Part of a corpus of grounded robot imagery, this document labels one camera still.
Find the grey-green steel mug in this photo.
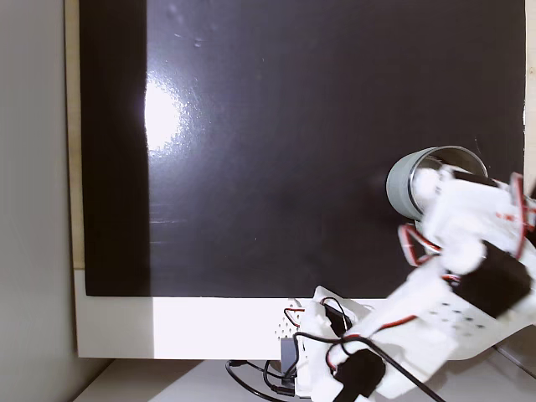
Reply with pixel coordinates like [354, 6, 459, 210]
[385, 145, 491, 222]

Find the black mat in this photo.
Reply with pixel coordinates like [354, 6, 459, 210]
[78, 0, 528, 300]

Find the dark grey box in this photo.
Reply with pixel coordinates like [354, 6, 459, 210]
[279, 338, 299, 379]

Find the black camera cable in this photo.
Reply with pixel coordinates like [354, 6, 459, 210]
[291, 331, 446, 402]

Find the black cable bundle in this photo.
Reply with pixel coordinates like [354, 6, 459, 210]
[224, 358, 297, 397]

